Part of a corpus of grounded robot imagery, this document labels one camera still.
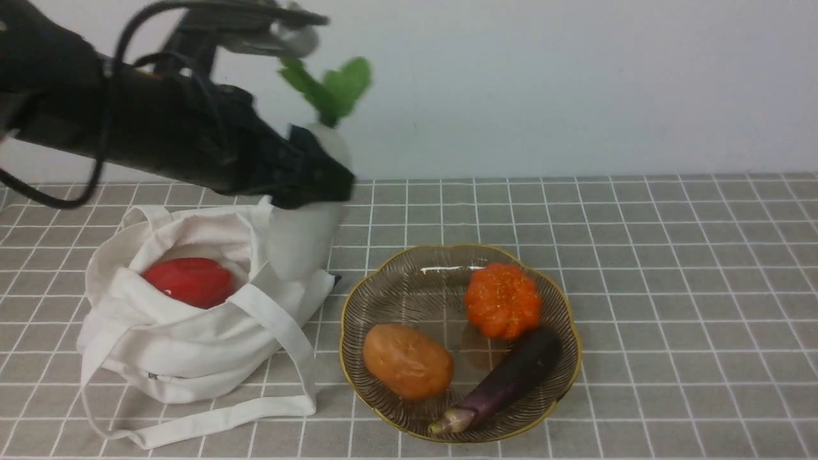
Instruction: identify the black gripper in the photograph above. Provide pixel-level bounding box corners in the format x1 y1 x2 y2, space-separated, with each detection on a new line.
160 80 356 210

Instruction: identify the white daikon radish with leaves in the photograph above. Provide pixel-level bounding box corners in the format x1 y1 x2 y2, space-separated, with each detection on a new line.
266 56 372 280

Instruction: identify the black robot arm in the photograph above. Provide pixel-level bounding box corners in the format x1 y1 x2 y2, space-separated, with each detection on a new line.
1 1 355 210

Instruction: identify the white canvas tote bag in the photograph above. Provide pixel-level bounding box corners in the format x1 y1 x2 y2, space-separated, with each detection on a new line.
77 197 336 450

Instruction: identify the brown glass bowl gold rim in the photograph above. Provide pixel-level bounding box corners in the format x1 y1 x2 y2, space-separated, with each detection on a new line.
339 245 582 443

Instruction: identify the red tomato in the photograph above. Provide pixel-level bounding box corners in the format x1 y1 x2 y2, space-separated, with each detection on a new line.
143 258 236 311

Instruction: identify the orange potato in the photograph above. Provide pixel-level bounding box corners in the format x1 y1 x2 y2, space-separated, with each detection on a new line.
362 323 454 400

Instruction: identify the orange pumpkin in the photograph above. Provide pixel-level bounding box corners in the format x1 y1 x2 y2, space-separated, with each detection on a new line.
464 263 543 342

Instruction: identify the purple eggplant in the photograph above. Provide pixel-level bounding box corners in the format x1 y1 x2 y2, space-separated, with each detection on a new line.
428 326 563 436

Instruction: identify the grey checked tablecloth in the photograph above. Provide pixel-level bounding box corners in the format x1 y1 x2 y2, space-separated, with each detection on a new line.
2 174 816 459

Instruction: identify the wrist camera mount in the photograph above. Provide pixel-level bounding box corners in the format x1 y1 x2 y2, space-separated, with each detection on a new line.
161 1 330 75

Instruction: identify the black cable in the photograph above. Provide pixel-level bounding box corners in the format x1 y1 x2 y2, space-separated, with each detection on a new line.
0 0 282 210

